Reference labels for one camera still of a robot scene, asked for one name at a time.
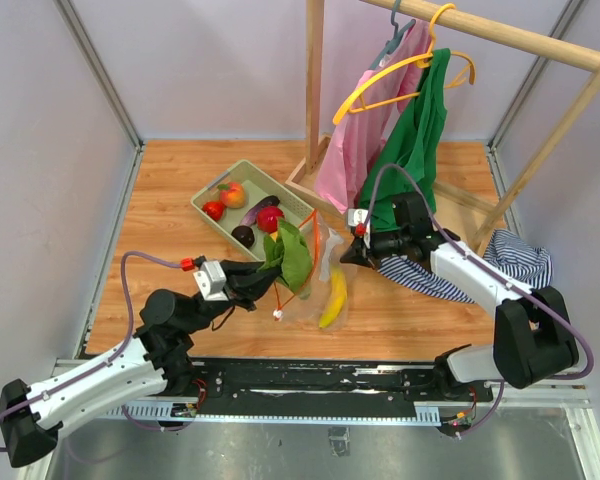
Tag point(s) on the fake green leafy vegetable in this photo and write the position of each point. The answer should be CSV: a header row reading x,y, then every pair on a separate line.
x,y
289,252

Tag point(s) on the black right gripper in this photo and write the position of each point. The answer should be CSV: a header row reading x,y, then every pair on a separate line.
x,y
357,254

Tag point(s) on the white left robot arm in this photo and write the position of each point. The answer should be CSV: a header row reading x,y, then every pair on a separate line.
x,y
150,360

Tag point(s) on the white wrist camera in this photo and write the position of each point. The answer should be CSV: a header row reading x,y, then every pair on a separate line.
x,y
358,221
211,280

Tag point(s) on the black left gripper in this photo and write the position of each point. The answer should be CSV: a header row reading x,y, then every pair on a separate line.
x,y
247,282

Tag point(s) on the fake yellow banana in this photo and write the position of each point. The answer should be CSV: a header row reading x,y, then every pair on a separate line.
x,y
337,298

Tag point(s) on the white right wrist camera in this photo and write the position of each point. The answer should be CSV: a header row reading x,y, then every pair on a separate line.
x,y
358,221

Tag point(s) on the fake strawberry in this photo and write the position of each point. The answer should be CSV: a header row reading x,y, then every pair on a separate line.
x,y
215,210

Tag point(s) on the clear zip top bag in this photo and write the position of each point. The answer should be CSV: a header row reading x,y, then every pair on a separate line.
x,y
325,246

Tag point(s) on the pink shirt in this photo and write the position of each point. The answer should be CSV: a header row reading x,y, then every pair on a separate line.
x,y
358,138

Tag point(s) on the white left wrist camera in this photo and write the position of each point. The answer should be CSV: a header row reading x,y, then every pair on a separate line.
x,y
211,280

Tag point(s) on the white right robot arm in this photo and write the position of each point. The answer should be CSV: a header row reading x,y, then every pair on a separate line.
x,y
531,342

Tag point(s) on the fake dark purple plum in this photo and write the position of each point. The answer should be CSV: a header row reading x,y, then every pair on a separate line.
x,y
244,234

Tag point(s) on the light green plastic basket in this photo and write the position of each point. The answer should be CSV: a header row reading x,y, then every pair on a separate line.
x,y
257,186

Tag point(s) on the green tank top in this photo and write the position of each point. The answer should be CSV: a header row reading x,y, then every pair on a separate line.
x,y
413,145

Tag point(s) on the fake purple eggplant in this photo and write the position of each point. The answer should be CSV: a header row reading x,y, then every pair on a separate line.
x,y
250,218

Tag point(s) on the fake peach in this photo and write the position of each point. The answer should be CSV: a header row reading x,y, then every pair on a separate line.
x,y
232,195

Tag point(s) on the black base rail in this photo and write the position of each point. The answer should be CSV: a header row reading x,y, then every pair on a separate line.
x,y
326,392

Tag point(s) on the blue striped cloth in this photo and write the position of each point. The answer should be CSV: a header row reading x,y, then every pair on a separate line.
x,y
505,251

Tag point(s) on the grey-blue clothes hanger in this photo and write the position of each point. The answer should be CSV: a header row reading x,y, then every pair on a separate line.
x,y
394,41

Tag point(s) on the wooden clothes rack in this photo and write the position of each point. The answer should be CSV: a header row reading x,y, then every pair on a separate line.
x,y
459,200

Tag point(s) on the fake red apple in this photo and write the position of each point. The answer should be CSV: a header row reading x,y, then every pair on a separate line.
x,y
268,217

